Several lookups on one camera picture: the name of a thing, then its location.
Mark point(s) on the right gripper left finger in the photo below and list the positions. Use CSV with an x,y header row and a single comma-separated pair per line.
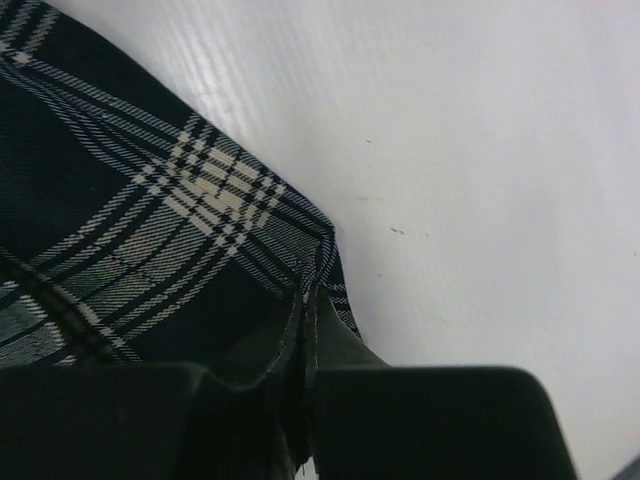
x,y
248,419

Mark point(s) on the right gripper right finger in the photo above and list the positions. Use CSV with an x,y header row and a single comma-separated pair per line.
x,y
344,381

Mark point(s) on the navy plaid skirt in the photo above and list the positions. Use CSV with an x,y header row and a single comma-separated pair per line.
x,y
132,229

